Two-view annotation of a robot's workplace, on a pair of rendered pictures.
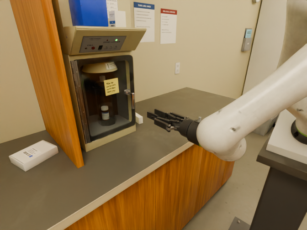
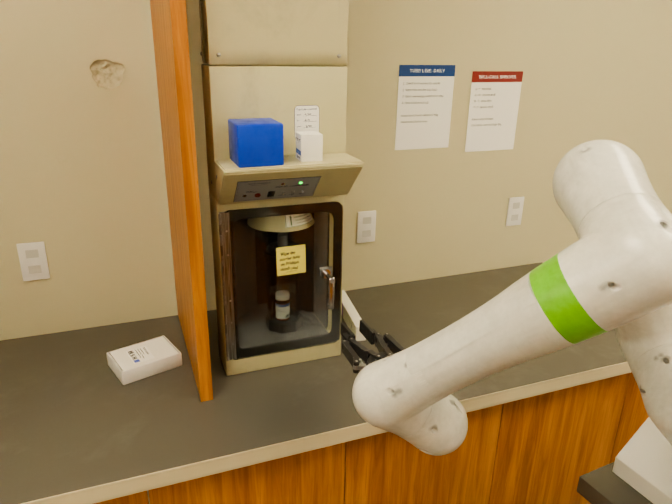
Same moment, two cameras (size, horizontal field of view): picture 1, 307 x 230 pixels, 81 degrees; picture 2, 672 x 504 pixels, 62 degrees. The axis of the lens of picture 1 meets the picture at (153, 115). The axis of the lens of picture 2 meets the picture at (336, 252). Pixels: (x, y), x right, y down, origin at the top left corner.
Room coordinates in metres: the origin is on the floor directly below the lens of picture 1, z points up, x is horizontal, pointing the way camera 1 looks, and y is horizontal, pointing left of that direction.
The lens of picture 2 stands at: (-0.31, -0.39, 1.76)
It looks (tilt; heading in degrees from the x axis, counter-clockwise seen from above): 21 degrees down; 22
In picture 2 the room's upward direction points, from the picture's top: 1 degrees clockwise
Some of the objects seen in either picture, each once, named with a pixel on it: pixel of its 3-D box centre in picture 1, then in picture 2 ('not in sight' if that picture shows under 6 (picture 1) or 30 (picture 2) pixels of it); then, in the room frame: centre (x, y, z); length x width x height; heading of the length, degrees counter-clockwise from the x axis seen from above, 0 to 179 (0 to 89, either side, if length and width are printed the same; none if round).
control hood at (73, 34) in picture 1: (109, 40); (289, 182); (0.82, 0.18, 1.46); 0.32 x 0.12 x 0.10; 133
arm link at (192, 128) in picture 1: (198, 131); not in sight; (0.60, -0.17, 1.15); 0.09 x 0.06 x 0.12; 134
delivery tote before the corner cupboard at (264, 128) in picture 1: (253, 118); not in sight; (2.77, -1.70, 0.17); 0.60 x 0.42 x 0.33; 41
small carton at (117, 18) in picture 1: (117, 19); (309, 146); (0.85, 0.15, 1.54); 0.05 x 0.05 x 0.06; 40
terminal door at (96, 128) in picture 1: (109, 98); (285, 281); (0.86, 0.22, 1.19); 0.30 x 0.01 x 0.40; 133
